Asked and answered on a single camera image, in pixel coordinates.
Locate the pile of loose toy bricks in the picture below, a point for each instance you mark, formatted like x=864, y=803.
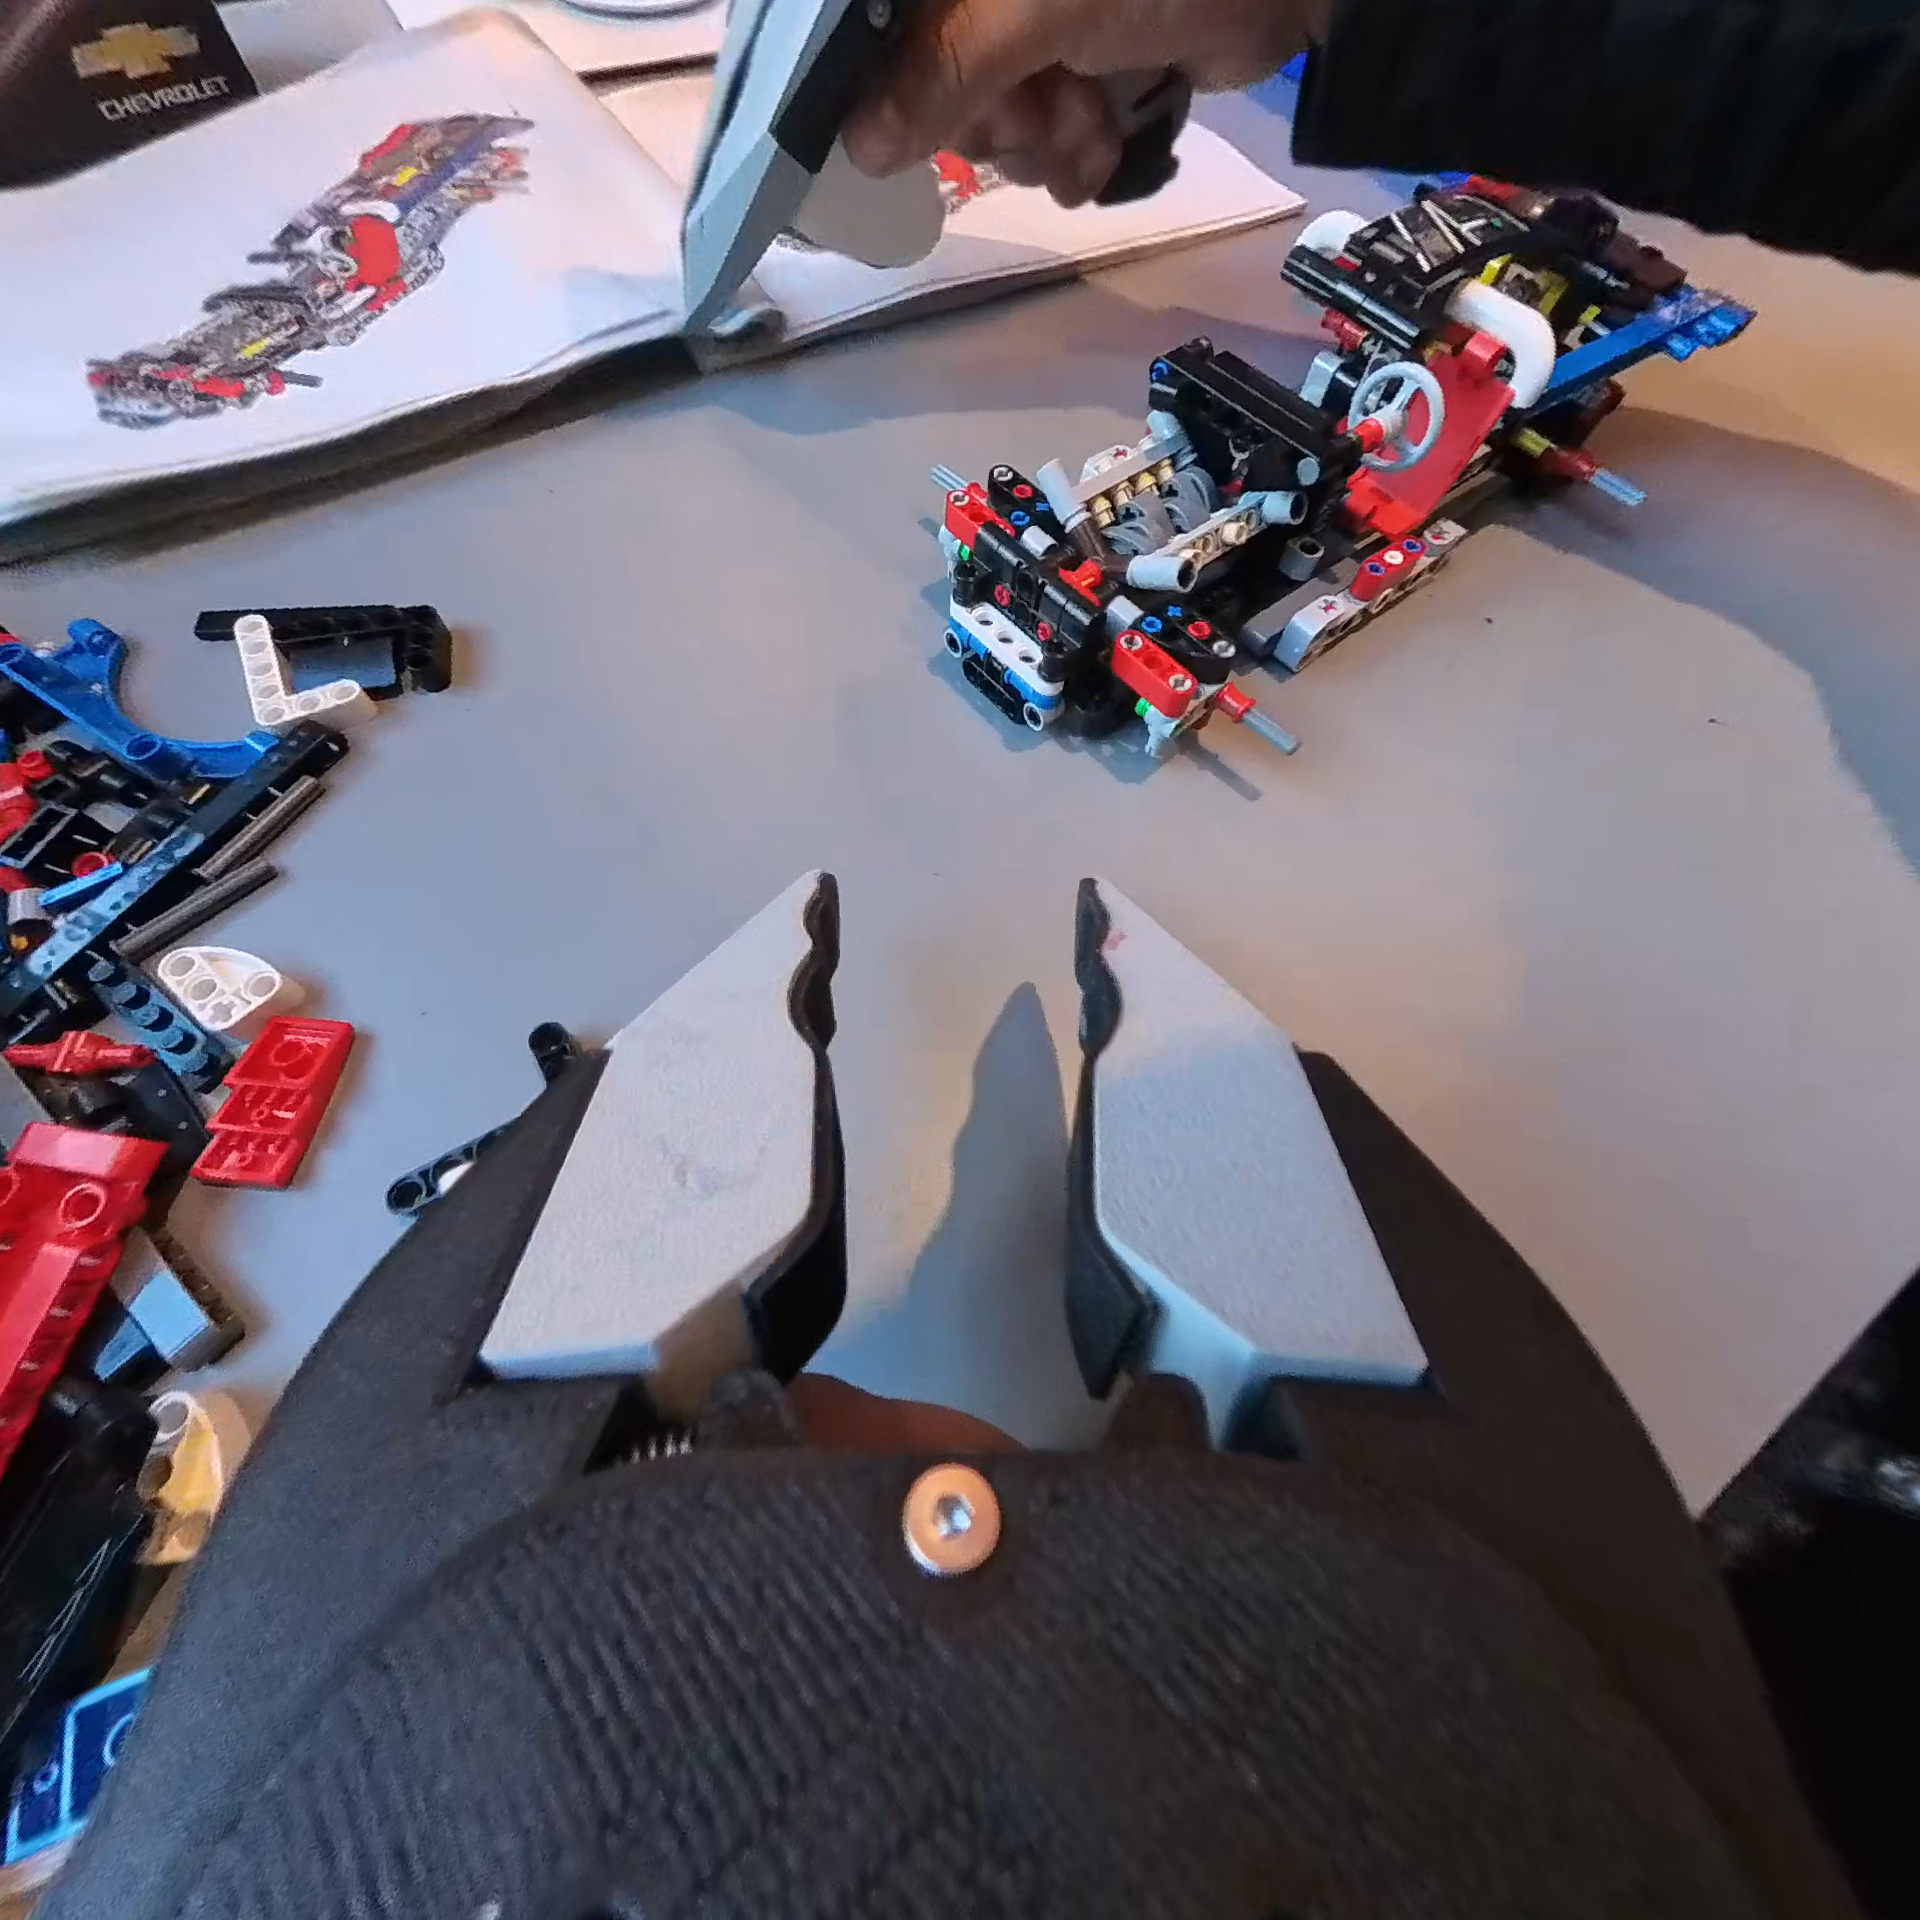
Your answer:
x=135, y=932

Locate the toy brick car model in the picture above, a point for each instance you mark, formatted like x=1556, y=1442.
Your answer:
x=1290, y=453

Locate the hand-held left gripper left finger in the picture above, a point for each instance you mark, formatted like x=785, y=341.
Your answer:
x=674, y=1187

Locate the person's right hand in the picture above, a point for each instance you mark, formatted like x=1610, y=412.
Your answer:
x=1035, y=89

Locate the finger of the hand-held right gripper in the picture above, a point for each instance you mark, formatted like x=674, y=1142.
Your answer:
x=750, y=136
x=871, y=212

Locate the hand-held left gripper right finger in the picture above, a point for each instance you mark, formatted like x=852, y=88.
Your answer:
x=1246, y=1200

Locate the grey desk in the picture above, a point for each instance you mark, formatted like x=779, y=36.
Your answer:
x=674, y=662

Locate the person's right forearm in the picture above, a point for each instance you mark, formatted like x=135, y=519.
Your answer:
x=1620, y=106

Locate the instruction booklet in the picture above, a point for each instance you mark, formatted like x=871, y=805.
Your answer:
x=225, y=193

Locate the black toy car set box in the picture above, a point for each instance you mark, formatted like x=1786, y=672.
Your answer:
x=106, y=77

